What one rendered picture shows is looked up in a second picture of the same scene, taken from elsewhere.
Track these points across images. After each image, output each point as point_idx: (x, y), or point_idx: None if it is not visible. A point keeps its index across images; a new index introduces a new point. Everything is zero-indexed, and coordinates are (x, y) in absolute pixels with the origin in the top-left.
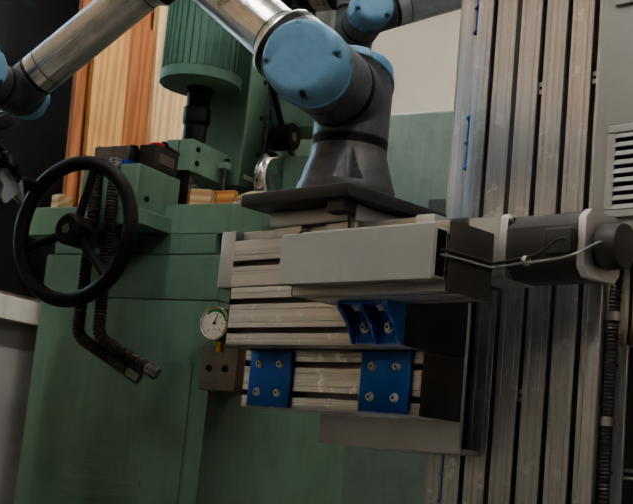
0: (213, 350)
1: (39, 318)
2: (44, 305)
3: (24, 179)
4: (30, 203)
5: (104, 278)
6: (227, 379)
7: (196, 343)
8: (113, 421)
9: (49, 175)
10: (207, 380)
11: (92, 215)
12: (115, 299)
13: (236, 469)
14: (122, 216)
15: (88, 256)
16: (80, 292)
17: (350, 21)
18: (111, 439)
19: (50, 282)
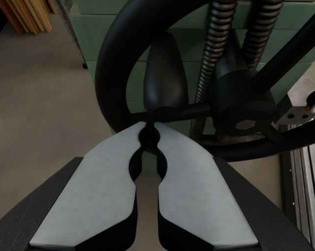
0: (301, 108)
1: (92, 78)
2: (93, 68)
3: (178, 110)
4: (128, 72)
5: (286, 152)
6: (303, 120)
7: (272, 91)
8: (186, 127)
9: (193, 5)
10: (285, 121)
11: (228, 29)
12: (186, 62)
13: None
14: (280, 17)
15: (264, 133)
16: (242, 158)
17: None
18: (185, 133)
19: (91, 48)
